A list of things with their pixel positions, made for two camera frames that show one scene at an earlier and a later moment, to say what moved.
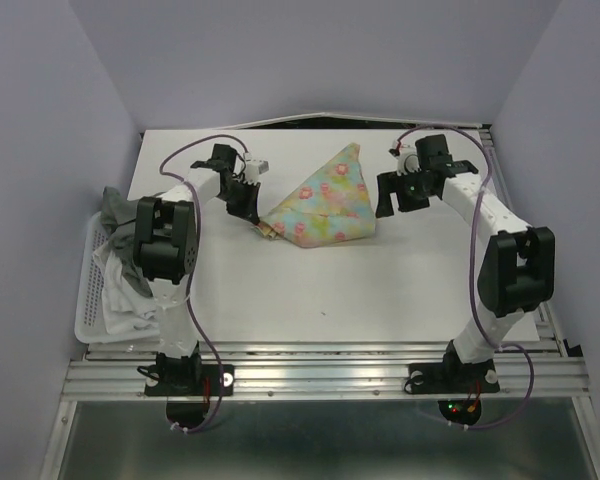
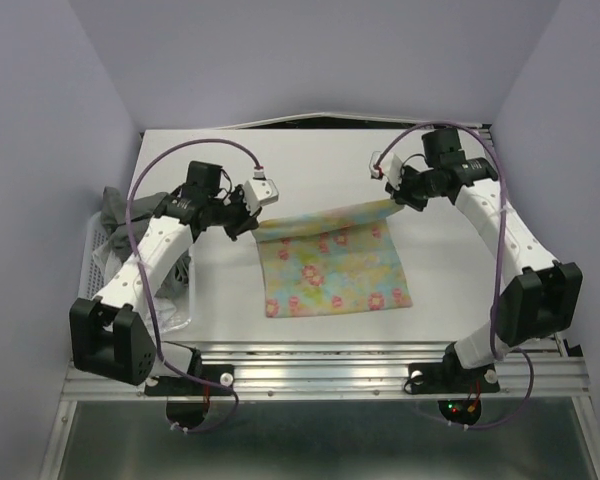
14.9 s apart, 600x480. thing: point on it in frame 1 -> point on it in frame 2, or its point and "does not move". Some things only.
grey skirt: x=117 y=219 does not move
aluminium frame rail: x=532 y=368 does not move
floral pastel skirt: x=330 y=205 -> x=332 y=262
